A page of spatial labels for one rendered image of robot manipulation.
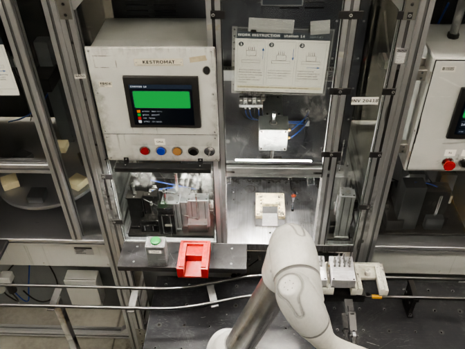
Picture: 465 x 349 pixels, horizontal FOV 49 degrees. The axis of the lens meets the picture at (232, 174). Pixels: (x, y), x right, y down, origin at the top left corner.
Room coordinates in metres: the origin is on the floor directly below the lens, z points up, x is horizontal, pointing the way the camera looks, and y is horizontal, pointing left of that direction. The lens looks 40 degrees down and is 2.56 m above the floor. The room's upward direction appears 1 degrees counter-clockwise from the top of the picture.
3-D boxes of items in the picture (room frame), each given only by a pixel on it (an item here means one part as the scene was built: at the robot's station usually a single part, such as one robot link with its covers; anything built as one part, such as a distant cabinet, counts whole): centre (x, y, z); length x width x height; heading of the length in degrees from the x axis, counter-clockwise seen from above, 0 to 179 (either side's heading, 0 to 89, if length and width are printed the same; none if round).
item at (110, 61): (1.61, 0.25, 1.60); 0.42 x 0.29 x 0.46; 87
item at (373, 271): (1.33, -0.44, 0.84); 0.36 x 0.14 x 0.10; 87
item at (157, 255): (1.41, 0.32, 0.97); 0.08 x 0.08 x 0.12; 87
